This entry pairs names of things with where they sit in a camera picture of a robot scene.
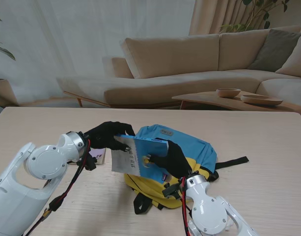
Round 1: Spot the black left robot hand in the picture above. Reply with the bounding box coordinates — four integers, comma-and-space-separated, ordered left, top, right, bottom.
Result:
83, 120, 136, 152

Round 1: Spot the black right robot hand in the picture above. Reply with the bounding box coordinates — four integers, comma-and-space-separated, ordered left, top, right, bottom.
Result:
147, 140, 192, 179

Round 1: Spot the blue and yellow school backpack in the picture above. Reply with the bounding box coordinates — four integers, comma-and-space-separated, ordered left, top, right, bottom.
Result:
124, 124, 249, 215

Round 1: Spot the blue cover book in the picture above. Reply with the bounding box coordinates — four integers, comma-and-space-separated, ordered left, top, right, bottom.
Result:
111, 134, 168, 184

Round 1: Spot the purple cover book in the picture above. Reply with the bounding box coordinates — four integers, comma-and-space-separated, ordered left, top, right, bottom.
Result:
88, 148, 106, 165

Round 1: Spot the wooden coffee table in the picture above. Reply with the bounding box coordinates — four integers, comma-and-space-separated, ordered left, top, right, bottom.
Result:
171, 90, 301, 118

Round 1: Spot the small wooden bowl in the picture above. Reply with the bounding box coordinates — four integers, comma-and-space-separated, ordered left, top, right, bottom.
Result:
216, 88, 242, 98

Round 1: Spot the beige sofa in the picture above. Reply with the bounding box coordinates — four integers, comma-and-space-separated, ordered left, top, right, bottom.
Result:
56, 24, 301, 109

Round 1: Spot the wide shallow wooden bowl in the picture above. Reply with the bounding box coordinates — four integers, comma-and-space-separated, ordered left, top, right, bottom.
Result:
240, 94, 284, 107

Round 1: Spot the white sheer curtain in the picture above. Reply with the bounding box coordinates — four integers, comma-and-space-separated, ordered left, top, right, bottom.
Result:
0, 0, 197, 106

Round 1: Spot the beige plant pot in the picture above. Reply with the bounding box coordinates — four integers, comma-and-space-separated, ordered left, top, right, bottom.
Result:
0, 78, 18, 108

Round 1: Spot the dark green leaf plant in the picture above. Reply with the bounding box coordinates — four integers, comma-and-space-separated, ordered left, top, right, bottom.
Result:
0, 14, 16, 61

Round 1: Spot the grey cushion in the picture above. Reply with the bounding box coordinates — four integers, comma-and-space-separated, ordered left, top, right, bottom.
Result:
248, 29, 301, 72

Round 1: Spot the beige curtain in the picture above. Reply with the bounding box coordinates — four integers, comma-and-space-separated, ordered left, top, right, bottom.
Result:
189, 0, 300, 36

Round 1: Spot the beige cushion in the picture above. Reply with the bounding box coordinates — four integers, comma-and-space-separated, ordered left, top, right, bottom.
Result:
275, 35, 301, 79

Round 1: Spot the tall green leafy plant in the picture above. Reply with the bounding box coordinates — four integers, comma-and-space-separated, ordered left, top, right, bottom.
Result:
220, 0, 291, 34

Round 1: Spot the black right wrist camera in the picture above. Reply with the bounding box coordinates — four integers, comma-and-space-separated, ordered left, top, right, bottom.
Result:
162, 183, 184, 200

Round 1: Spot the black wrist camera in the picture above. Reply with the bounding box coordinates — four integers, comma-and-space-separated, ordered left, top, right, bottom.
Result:
76, 157, 97, 171
162, 183, 184, 200

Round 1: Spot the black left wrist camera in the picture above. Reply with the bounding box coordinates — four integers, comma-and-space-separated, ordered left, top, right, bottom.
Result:
76, 157, 97, 171

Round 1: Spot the red black right arm cable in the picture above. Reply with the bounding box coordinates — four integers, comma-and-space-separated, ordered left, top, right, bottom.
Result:
179, 177, 192, 236

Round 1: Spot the red black arm cable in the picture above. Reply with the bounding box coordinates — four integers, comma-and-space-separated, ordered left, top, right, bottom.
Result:
25, 139, 92, 236
179, 177, 192, 236

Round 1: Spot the red black left arm cable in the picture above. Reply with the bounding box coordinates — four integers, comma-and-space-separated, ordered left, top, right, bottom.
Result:
25, 139, 92, 236

